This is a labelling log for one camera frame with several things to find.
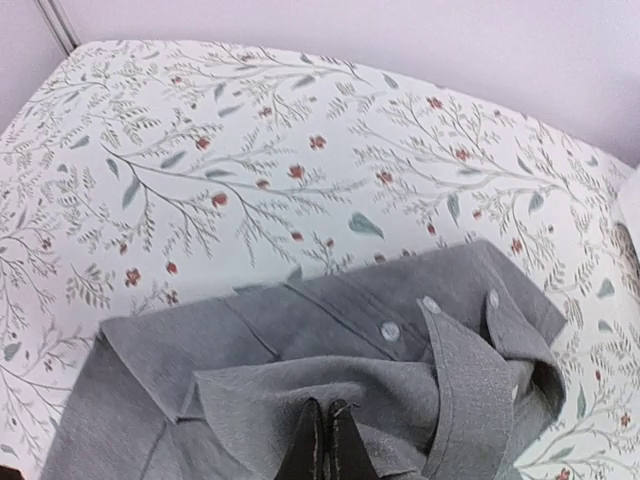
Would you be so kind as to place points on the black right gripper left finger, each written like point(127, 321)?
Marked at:
point(304, 459)

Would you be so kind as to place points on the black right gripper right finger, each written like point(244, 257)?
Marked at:
point(348, 457)

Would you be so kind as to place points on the grey long sleeve shirt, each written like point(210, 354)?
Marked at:
point(445, 356)

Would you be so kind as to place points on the floral patterned table cloth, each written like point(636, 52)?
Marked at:
point(143, 174)

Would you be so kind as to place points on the left aluminium frame post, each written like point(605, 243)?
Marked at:
point(58, 22)

